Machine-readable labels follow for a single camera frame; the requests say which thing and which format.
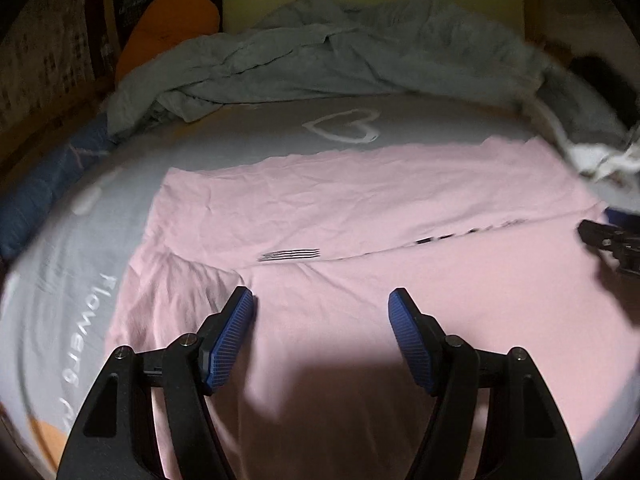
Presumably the folded white garment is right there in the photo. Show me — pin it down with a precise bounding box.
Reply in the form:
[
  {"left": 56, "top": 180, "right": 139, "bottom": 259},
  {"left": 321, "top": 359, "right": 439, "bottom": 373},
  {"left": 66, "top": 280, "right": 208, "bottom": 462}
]
[{"left": 530, "top": 100, "right": 640, "bottom": 186}]

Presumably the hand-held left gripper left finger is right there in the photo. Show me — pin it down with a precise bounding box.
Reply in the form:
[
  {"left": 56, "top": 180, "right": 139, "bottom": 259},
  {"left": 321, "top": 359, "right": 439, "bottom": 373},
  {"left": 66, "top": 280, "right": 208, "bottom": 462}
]
[{"left": 57, "top": 286, "right": 256, "bottom": 480}]

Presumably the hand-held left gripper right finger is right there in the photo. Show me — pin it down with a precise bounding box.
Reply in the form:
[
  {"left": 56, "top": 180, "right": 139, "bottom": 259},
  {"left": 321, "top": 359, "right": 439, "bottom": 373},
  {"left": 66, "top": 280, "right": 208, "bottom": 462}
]
[{"left": 388, "top": 287, "right": 583, "bottom": 480}]

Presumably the pink printed T-shirt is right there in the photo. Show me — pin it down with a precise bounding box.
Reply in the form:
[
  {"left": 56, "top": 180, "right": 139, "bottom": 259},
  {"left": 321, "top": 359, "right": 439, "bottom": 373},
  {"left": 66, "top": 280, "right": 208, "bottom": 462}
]
[{"left": 105, "top": 137, "right": 640, "bottom": 480}]

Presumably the wooden bed frame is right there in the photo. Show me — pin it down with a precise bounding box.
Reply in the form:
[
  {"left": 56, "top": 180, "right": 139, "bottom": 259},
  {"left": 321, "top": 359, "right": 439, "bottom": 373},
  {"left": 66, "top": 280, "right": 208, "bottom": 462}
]
[{"left": 517, "top": 0, "right": 546, "bottom": 46}]

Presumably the blue patterned pillow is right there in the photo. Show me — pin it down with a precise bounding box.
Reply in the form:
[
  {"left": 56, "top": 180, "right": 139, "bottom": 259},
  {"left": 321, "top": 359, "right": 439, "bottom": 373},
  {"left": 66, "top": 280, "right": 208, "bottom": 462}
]
[{"left": 0, "top": 112, "right": 118, "bottom": 261}]

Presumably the grey duvet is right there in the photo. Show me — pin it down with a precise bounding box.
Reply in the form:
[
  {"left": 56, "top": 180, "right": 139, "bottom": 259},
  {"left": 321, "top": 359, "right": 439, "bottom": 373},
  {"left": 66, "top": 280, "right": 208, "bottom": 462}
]
[{"left": 107, "top": 0, "right": 626, "bottom": 136}]

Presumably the orange carrot plush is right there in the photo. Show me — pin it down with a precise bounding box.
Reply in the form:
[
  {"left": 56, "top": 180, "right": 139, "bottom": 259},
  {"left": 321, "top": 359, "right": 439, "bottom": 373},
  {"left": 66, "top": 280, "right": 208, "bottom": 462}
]
[{"left": 115, "top": 0, "right": 221, "bottom": 83}]

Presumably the grey printed bed sheet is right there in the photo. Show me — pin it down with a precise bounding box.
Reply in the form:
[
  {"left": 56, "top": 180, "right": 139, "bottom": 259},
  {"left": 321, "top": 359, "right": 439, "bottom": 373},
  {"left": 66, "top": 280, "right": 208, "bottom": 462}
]
[{"left": 0, "top": 95, "right": 640, "bottom": 480}]

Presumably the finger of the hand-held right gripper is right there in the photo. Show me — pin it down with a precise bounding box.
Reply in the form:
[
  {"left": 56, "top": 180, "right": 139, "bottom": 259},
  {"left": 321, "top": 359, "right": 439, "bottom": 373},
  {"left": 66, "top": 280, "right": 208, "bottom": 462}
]
[
  {"left": 604, "top": 207, "right": 640, "bottom": 233},
  {"left": 577, "top": 219, "right": 640, "bottom": 261}
]

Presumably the checkered mosaic curtain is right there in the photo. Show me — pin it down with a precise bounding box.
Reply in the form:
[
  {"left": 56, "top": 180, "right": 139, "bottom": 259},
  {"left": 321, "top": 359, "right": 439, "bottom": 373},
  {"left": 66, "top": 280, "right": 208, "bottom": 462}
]
[{"left": 0, "top": 0, "right": 108, "bottom": 131}]

